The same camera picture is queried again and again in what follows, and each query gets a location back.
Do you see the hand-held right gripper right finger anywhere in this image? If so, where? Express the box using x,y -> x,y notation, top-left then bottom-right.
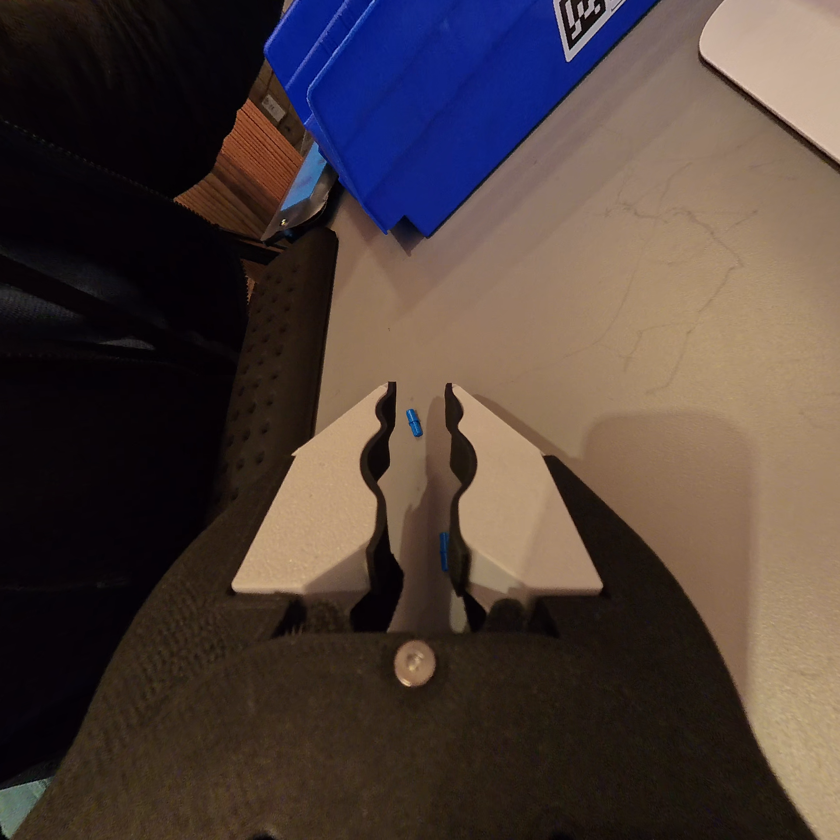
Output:
441,382 -> 604,619

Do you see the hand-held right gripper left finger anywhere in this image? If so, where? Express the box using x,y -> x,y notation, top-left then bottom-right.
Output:
231,381 -> 408,619

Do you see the blue tagged parts bin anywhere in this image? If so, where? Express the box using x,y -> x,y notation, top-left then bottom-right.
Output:
262,0 -> 662,238

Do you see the black perforated board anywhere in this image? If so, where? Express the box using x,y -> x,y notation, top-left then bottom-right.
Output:
222,227 -> 340,529

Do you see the metal clamp plate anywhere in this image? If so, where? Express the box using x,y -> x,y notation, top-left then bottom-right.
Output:
261,146 -> 339,244

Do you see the wooden slatted panel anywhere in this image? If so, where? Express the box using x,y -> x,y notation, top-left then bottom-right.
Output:
174,98 -> 304,240

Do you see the white wooden book stand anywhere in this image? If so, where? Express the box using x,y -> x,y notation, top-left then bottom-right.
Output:
697,0 -> 840,166

